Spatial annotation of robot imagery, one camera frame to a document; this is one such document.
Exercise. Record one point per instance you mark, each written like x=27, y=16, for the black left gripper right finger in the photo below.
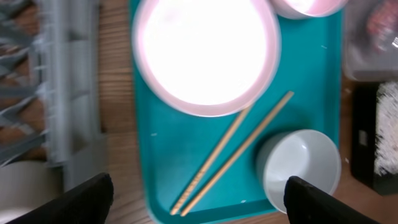
x=307, y=204

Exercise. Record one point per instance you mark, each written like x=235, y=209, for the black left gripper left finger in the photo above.
x=89, y=202

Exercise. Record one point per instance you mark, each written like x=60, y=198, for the pink white bowl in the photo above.
x=303, y=9

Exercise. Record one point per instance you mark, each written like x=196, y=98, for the red snack wrapper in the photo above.
x=382, y=25

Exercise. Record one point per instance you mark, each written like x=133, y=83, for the grey bowl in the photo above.
x=306, y=153

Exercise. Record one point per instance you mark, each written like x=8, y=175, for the white paper cup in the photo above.
x=26, y=186

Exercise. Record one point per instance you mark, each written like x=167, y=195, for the wooden chopstick left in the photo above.
x=210, y=159

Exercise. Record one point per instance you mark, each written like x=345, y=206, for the wooden chopstick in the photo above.
x=236, y=155
x=210, y=159

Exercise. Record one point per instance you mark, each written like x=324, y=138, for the wooden chopstick right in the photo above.
x=236, y=155

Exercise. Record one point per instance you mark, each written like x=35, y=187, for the black rectangular tray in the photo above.
x=364, y=140

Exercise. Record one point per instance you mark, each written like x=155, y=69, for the grey plastic dish rack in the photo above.
x=49, y=74

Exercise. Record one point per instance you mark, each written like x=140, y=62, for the white pink round plate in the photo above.
x=206, y=58

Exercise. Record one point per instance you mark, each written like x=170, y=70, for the clear plastic bin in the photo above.
x=361, y=61

